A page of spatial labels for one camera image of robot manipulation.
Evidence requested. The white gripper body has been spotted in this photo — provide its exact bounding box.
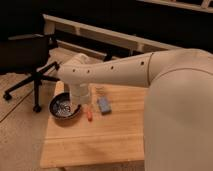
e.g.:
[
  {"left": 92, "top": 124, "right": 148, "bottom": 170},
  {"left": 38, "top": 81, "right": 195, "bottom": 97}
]
[{"left": 69, "top": 84, "right": 91, "bottom": 105}]

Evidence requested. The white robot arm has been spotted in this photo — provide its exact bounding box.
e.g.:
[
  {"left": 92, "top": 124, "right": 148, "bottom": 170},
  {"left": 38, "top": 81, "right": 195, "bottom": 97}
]
[{"left": 58, "top": 49, "right": 213, "bottom": 171}]

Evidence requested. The blue sponge block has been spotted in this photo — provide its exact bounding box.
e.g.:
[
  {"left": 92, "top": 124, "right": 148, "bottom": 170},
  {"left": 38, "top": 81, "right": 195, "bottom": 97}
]
[{"left": 97, "top": 97, "right": 111, "bottom": 114}]

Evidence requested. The black office chair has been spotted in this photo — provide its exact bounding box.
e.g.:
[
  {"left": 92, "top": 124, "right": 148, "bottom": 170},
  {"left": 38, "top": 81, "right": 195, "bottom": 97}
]
[{"left": 0, "top": 34, "right": 60, "bottom": 112}]

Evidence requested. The white wooden bench frame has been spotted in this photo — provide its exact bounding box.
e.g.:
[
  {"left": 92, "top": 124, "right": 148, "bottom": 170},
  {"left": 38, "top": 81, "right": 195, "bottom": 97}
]
[{"left": 43, "top": 14, "right": 177, "bottom": 53}]

